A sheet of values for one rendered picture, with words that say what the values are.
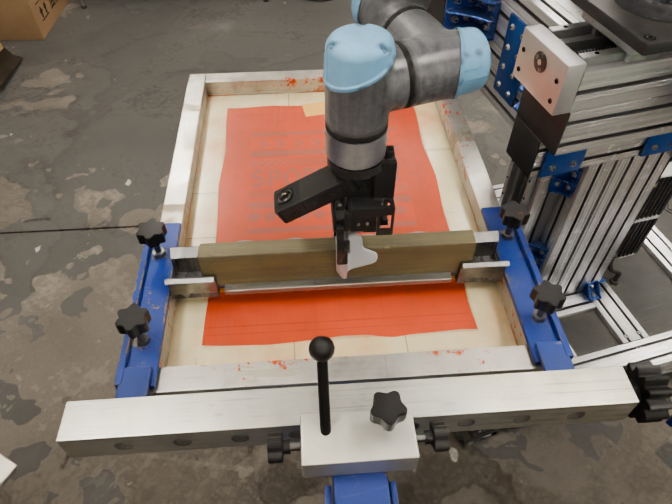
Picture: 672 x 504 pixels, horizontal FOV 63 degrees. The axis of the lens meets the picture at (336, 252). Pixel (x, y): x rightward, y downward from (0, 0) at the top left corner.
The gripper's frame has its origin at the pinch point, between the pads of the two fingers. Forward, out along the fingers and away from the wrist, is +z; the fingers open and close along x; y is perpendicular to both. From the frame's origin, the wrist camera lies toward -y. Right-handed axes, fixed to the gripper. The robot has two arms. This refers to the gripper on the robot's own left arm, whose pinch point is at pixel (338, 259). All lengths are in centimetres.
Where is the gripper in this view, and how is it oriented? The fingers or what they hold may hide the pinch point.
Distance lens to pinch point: 83.9
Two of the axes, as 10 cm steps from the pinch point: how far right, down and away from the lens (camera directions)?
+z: 0.0, 6.6, 7.5
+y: 10.0, -0.5, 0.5
